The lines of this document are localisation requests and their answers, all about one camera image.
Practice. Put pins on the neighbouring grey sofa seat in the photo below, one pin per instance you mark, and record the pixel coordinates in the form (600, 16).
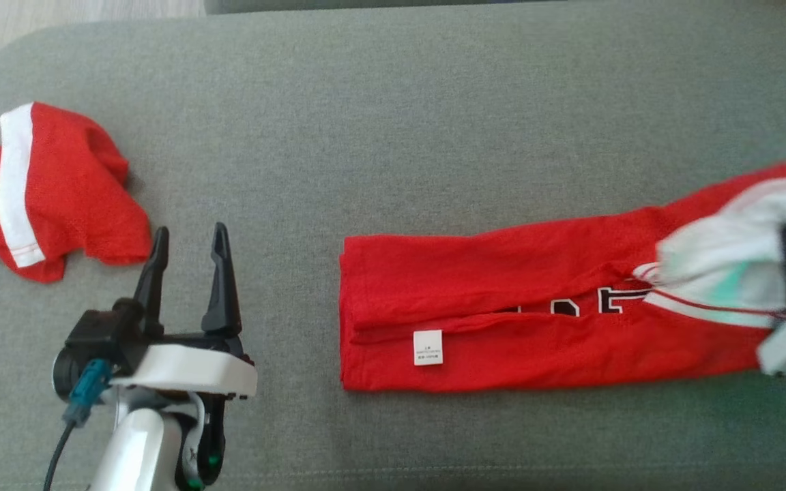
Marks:
(338, 5)

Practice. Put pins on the large grey sofa seat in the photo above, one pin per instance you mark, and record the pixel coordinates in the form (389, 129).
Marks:
(393, 136)

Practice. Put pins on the red shorts with white stripe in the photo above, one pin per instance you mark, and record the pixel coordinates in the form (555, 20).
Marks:
(72, 198)

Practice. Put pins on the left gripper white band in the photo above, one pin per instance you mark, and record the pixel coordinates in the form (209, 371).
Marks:
(188, 368)

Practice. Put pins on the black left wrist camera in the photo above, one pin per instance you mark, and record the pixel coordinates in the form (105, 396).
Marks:
(99, 335)

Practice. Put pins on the red jersey with white trim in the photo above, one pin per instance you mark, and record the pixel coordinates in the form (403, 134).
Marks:
(502, 273)

